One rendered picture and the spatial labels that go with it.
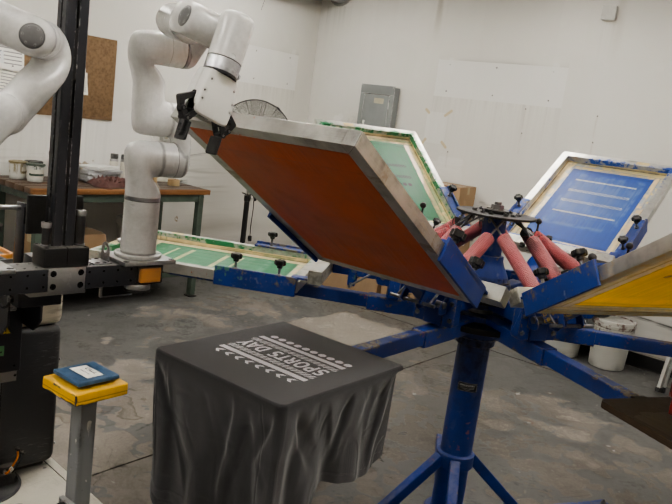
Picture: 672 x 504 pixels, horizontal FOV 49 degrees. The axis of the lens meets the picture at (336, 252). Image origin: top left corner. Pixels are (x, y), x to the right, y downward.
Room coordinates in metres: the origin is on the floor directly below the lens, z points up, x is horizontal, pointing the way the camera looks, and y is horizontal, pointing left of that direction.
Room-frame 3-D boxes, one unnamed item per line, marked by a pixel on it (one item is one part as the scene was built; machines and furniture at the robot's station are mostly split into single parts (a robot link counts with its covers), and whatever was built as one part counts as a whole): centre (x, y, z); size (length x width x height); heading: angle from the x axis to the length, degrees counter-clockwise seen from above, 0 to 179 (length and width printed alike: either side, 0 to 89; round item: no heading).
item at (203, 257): (2.83, 0.33, 1.05); 1.08 x 0.61 x 0.23; 83
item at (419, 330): (2.22, -0.20, 0.89); 1.24 x 0.06 x 0.06; 143
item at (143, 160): (1.97, 0.53, 1.37); 0.13 x 0.10 x 0.16; 126
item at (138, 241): (1.97, 0.55, 1.21); 0.16 x 0.13 x 0.15; 47
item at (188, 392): (1.65, 0.24, 0.74); 0.45 x 0.03 x 0.43; 53
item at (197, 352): (1.83, 0.10, 0.95); 0.48 x 0.44 x 0.01; 143
